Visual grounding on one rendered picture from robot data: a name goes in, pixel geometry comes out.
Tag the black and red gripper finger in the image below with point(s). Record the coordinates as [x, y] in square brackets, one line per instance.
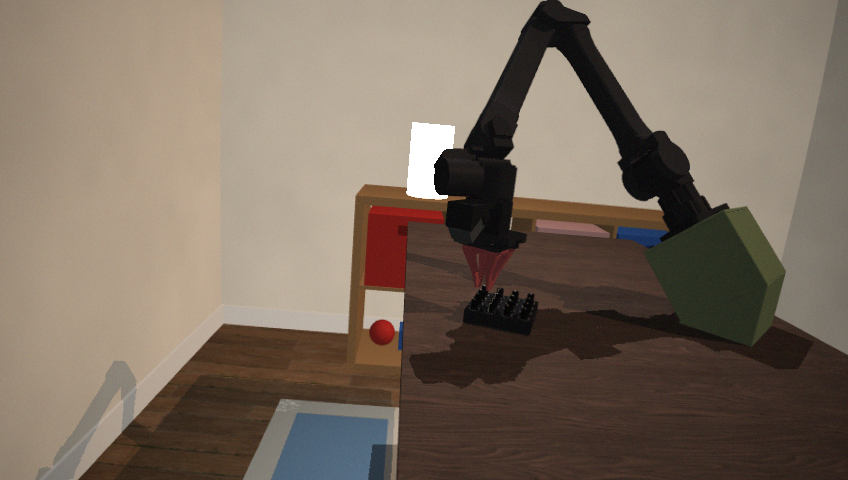
[470, 254]
[491, 259]

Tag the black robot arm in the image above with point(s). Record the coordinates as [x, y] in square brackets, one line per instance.
[461, 172]

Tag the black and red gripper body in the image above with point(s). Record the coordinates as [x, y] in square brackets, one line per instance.
[502, 243]

